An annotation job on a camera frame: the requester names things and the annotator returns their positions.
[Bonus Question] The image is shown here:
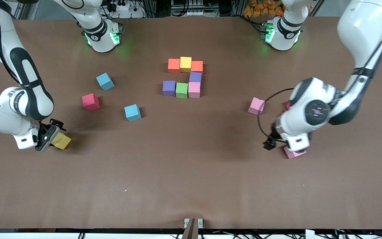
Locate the yellow foam cube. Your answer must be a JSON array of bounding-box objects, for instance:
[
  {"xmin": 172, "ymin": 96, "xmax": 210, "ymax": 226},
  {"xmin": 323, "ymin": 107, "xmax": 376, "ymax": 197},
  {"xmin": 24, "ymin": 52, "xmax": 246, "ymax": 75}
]
[
  {"xmin": 180, "ymin": 56, "xmax": 192, "ymax": 73},
  {"xmin": 51, "ymin": 132, "xmax": 72, "ymax": 150}
]

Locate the pink foam cube with notch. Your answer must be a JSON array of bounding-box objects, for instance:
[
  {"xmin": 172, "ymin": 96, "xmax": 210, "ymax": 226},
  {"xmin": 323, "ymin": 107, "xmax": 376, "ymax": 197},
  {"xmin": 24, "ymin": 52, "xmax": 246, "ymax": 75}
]
[{"xmin": 248, "ymin": 97, "xmax": 266, "ymax": 116}]

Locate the blue foam cube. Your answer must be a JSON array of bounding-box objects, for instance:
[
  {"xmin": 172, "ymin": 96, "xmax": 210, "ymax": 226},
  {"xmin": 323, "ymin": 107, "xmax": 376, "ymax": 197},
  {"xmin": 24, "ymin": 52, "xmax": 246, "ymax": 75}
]
[
  {"xmin": 96, "ymin": 73, "xmax": 115, "ymax": 91},
  {"xmin": 124, "ymin": 104, "xmax": 142, "ymax": 122}
]

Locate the green foam cube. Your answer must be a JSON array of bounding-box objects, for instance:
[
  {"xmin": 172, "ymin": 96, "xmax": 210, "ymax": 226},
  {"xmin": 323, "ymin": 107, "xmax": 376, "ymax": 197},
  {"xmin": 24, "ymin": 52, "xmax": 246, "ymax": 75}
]
[{"xmin": 175, "ymin": 82, "xmax": 189, "ymax": 99}]

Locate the brown table cover sheet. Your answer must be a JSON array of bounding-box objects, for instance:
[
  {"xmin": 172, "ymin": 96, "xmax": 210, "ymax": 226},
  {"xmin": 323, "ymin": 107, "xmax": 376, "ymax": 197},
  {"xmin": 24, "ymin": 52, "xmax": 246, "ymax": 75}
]
[{"xmin": 0, "ymin": 17, "xmax": 382, "ymax": 230}]

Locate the orange bag pile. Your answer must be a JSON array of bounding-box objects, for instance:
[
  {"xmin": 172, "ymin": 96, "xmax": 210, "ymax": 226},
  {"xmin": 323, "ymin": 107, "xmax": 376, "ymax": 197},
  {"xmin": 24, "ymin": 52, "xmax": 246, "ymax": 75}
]
[{"xmin": 243, "ymin": 0, "xmax": 286, "ymax": 18}]

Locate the white power strip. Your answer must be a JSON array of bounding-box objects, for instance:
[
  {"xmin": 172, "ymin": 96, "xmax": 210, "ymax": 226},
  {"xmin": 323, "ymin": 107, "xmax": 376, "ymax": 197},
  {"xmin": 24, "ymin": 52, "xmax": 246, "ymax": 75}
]
[{"xmin": 107, "ymin": 0, "xmax": 131, "ymax": 12}]

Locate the grey electronics box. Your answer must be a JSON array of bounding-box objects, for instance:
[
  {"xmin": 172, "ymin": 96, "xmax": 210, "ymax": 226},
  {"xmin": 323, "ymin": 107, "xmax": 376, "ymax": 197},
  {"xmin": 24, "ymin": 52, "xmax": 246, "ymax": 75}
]
[{"xmin": 171, "ymin": 0, "xmax": 205, "ymax": 17}]

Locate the aluminium frame profile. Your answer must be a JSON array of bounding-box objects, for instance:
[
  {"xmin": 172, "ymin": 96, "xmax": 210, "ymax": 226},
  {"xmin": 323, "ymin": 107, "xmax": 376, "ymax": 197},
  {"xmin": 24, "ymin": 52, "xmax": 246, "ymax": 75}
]
[{"xmin": 12, "ymin": 0, "xmax": 29, "ymax": 20}]

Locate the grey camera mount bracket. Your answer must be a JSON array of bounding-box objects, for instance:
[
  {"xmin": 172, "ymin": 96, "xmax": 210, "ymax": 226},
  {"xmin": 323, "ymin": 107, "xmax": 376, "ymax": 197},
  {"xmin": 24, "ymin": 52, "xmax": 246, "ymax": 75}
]
[{"xmin": 182, "ymin": 218, "xmax": 204, "ymax": 239}]

